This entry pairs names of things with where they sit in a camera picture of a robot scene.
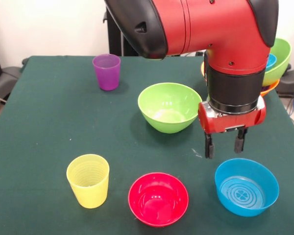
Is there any blue bowl with ribbed bottom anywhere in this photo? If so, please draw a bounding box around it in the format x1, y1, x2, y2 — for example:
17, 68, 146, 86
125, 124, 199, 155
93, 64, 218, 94
215, 158, 280, 217

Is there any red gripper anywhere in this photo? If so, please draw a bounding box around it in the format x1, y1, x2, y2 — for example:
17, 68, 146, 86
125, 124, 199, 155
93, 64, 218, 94
197, 96, 267, 159

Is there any large orange bowl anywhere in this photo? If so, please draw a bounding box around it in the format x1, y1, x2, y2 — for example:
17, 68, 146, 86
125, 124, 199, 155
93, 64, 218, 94
200, 61, 281, 97

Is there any purple cup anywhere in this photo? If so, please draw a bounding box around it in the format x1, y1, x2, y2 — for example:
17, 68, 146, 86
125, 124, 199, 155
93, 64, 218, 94
92, 53, 121, 91

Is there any dark green tablecloth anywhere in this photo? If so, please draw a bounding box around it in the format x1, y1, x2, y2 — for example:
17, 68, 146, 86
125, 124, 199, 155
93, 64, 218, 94
0, 55, 294, 235

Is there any red bowl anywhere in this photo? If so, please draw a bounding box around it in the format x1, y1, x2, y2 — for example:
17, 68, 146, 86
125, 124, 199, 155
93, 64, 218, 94
128, 172, 190, 228

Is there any grey cable with plug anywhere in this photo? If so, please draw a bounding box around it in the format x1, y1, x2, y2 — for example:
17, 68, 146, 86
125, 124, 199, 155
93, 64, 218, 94
186, 50, 206, 57

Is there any small light blue bowl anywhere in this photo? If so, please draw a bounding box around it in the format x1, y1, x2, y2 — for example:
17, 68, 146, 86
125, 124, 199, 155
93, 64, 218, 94
266, 53, 277, 70

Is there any large green bowl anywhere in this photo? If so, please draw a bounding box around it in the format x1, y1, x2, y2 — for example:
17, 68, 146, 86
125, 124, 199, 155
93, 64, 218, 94
262, 38, 292, 87
137, 82, 203, 134

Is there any grey chair base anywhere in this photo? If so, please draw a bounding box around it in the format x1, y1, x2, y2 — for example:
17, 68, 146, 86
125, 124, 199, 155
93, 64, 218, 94
0, 66, 23, 105

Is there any yellow ribbed cup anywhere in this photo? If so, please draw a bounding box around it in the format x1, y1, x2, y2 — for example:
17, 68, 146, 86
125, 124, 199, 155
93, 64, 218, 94
66, 154, 110, 209

